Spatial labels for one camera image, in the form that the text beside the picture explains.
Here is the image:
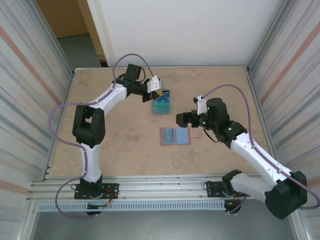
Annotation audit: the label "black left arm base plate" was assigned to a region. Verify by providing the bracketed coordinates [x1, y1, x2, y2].
[73, 183, 120, 200]

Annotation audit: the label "translucent enclosure panel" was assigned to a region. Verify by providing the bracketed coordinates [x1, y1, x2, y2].
[246, 0, 320, 240]
[0, 0, 76, 240]

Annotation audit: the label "pink card wallet blue sleeves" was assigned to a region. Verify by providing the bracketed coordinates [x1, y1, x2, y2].
[159, 126, 202, 147]

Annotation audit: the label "slotted grey cable duct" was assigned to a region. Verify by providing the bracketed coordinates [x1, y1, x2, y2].
[36, 201, 227, 212]

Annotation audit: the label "black cable connector block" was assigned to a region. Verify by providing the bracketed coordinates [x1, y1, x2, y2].
[86, 202, 112, 216]
[224, 199, 242, 216]

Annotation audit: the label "brown wooden door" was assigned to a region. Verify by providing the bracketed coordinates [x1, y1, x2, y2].
[36, 0, 90, 40]

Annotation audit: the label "translucent right enclosure panel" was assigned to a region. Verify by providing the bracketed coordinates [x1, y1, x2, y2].
[246, 0, 320, 240]

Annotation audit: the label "blue credit card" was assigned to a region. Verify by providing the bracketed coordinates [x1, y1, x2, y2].
[153, 96, 171, 105]

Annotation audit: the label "plain teal credit card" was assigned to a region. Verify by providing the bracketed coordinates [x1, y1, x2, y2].
[152, 108, 172, 116]

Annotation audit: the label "aluminium mounting rail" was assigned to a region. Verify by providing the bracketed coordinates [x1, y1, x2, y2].
[29, 174, 298, 201]

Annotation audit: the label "blue green box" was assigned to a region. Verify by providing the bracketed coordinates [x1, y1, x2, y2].
[151, 89, 173, 116]

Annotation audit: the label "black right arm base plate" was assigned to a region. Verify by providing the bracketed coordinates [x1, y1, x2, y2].
[203, 181, 251, 199]

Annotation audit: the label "tan door frame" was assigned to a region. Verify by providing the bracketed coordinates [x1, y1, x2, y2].
[76, 0, 110, 68]

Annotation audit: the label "translucent left enclosure panel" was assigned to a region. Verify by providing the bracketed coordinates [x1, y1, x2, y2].
[0, 0, 76, 240]

